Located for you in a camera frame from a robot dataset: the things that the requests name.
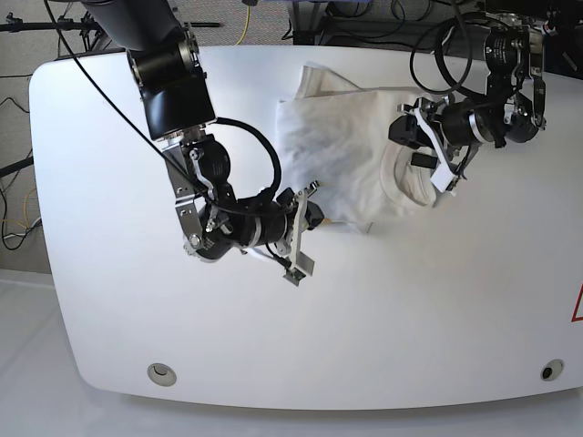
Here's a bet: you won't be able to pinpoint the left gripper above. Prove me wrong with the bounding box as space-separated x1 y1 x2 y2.
388 99 478 185

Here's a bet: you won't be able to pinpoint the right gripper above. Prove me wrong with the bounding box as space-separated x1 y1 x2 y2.
249 180 324 269

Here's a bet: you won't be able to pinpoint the white printed T-shirt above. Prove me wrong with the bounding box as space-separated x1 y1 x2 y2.
275 65 437 233

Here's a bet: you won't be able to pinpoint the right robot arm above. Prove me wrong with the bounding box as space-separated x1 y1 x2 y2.
83 1 323 273

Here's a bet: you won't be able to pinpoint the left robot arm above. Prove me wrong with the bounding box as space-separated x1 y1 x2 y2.
388 1 582 192

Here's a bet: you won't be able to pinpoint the left table grommet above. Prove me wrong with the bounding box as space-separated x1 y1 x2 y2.
147 363 177 387

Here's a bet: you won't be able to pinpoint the table grommet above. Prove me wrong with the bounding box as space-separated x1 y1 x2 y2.
147 363 177 387
540 359 565 381

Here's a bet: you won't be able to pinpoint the red warning sticker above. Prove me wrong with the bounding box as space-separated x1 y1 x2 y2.
571 286 583 322

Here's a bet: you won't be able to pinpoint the right table grommet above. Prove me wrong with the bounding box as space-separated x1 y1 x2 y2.
540 359 565 381

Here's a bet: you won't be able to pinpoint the black tripod stand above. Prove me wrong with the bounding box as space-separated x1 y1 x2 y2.
1 1 219 56

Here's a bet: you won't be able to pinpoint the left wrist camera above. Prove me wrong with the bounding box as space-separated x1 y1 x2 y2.
430 164 458 197

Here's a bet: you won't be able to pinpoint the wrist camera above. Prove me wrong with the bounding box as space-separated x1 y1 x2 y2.
430 164 458 197
283 252 314 287

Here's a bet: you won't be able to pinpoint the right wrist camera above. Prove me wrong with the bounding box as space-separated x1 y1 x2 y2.
283 252 314 287

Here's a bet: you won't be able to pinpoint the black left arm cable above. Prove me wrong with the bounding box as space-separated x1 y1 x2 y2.
409 0 484 99

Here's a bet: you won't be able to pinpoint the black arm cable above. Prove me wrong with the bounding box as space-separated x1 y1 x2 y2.
43 0 282 215
409 0 484 99

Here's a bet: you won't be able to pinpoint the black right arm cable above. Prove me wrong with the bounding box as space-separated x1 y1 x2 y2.
43 0 282 215

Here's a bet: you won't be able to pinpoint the yellow cable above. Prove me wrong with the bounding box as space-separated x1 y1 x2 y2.
234 0 254 46

